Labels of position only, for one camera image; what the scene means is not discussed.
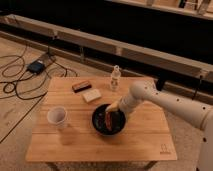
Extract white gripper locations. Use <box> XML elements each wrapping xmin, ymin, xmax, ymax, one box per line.
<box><xmin>106</xmin><ymin>96</ymin><xmax>138</xmax><ymax>114</ymax></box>

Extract red orange pepper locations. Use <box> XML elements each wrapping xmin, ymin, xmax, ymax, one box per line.
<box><xmin>105</xmin><ymin>112</ymin><xmax>112</xmax><ymax>131</ymax></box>

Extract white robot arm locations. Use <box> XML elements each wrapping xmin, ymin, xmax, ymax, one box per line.
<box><xmin>106</xmin><ymin>81</ymin><xmax>213</xmax><ymax>171</ymax></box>

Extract white ceramic cup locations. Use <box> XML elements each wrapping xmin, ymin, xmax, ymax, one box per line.
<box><xmin>47</xmin><ymin>106</ymin><xmax>67</xmax><ymax>130</ymax></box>

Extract black bowl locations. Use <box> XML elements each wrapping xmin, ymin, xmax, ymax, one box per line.
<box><xmin>92</xmin><ymin>104</ymin><xmax>126</xmax><ymax>135</ymax></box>

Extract clear plastic bottle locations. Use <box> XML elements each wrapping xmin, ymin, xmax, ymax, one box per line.
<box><xmin>110</xmin><ymin>65</ymin><xmax>121</xmax><ymax>91</ymax></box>

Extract cream white sponge block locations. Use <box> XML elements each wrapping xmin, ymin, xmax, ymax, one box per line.
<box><xmin>83</xmin><ymin>89</ymin><xmax>101</xmax><ymax>103</ymax></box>

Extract brown black block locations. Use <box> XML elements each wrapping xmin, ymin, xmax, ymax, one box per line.
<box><xmin>72</xmin><ymin>81</ymin><xmax>92</xmax><ymax>93</ymax></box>

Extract wooden table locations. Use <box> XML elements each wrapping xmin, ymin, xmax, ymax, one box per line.
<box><xmin>26</xmin><ymin>77</ymin><xmax>177</xmax><ymax>162</ymax></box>

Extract blue black power box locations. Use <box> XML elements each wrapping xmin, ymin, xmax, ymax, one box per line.
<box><xmin>27</xmin><ymin>61</ymin><xmax>45</xmax><ymax>74</ymax></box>

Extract long wooden beam frame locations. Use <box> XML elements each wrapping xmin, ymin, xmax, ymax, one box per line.
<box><xmin>0</xmin><ymin>14</ymin><xmax>213</xmax><ymax>104</ymax></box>

